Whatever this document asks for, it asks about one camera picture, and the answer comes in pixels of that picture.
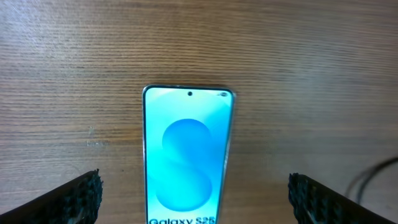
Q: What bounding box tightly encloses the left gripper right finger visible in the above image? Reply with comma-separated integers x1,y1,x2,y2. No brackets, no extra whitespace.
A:
288,173,394,224

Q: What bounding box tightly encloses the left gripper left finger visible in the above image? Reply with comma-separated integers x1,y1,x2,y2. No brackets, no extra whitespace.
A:
1,169,103,224

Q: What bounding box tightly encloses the black USB charging cable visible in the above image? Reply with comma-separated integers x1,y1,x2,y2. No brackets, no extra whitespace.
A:
345,156,398,205

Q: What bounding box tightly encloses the turquoise Galaxy smartphone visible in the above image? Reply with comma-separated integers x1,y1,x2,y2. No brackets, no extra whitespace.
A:
142,85,236,224

